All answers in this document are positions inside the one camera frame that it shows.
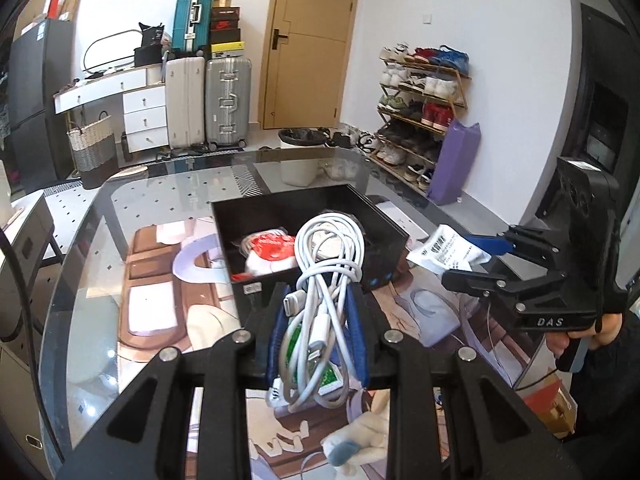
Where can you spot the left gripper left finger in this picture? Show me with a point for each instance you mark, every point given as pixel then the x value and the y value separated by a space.
pixel 144 433

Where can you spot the shoe rack with shoes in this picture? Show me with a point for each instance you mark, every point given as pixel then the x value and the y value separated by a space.
pixel 423 92

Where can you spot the white trash bin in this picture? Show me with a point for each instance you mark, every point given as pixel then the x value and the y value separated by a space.
pixel 301 170

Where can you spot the teal suitcase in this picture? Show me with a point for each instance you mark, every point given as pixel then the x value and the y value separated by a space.
pixel 191 26

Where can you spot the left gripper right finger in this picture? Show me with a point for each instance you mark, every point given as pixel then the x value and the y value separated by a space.
pixel 451 415

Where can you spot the right hand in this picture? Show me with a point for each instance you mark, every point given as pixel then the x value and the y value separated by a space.
pixel 569 339

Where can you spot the white suitcase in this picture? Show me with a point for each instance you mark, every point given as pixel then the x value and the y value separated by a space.
pixel 184 95

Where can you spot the woven laundry basket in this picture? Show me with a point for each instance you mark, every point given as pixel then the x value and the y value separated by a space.
pixel 94 152

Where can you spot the red plastic bag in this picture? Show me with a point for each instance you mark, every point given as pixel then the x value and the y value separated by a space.
pixel 266 252

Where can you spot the green white packet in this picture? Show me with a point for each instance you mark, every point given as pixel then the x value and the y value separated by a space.
pixel 311 369

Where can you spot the silver suitcase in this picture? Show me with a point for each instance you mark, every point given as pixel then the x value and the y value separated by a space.
pixel 227 102

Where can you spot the black handbag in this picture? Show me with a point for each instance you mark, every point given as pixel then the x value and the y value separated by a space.
pixel 150 51

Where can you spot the wooden door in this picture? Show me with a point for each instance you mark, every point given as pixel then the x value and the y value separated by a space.
pixel 304 62

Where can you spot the black refrigerator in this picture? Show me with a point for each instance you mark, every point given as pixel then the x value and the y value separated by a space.
pixel 40 66

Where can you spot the stack of shoe boxes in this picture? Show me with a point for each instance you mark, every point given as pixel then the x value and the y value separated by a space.
pixel 225 36

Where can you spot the white desk with drawers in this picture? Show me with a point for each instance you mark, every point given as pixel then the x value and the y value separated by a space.
pixel 135 100

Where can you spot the purple bag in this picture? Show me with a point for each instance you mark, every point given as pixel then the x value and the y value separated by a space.
pixel 454 164

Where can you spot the anime printed mat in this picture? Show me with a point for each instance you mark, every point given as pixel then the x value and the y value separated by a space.
pixel 447 416

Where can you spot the white printed packet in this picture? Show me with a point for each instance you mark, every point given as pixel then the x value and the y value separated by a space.
pixel 447 250

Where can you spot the black cardboard box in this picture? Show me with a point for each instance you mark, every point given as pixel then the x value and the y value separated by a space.
pixel 341 238

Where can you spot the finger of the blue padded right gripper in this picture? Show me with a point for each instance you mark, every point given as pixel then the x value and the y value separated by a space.
pixel 490 244
pixel 495 284

